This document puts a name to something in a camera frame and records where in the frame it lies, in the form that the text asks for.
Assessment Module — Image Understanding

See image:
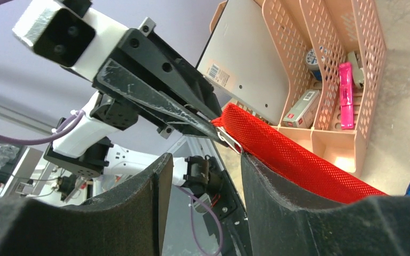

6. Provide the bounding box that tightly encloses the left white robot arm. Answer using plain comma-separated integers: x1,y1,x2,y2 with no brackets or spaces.
44,26,222,178

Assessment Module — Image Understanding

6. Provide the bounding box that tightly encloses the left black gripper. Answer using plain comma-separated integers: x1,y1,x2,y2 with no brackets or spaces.
90,28,222,141

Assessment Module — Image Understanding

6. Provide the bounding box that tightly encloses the pink desk tray organizer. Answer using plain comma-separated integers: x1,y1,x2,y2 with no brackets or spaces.
236,48,385,176

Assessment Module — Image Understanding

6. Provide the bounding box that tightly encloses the dark folder in rack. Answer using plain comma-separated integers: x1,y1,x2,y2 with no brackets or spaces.
197,1,289,125

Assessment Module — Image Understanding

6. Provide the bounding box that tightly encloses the grey stapler in tray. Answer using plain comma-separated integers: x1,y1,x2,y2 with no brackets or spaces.
347,51,365,89

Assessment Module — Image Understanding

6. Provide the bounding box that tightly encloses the blue grey tape roll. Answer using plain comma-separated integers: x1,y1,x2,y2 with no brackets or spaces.
304,49,322,81

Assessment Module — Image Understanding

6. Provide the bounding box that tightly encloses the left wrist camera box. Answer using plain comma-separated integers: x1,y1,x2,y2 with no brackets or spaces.
12,1,141,82

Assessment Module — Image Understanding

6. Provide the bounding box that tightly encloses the barcode labelled small box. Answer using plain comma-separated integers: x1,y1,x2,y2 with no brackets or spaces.
282,89,321,129

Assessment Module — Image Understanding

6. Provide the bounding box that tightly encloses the red first aid pouch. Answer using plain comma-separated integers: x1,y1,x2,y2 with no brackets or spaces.
211,103,385,204

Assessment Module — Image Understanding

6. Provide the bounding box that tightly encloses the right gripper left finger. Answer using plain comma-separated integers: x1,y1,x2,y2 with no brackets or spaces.
0,153,174,255

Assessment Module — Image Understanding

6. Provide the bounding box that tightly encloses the base loop purple cable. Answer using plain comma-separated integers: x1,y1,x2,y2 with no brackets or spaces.
176,185,224,256

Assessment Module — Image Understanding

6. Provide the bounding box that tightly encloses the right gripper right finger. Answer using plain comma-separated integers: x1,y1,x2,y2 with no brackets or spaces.
241,154,410,255

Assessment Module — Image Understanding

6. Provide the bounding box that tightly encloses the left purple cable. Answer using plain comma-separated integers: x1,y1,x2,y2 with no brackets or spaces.
0,0,86,146

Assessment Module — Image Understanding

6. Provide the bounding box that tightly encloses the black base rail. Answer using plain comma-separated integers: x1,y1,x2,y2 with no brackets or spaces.
183,138,253,255

